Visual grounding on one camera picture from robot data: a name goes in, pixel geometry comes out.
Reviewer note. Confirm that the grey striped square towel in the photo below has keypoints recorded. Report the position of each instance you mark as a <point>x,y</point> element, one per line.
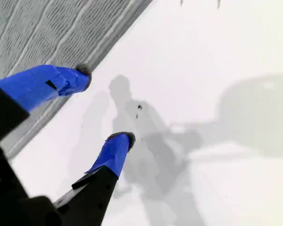
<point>49,30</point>

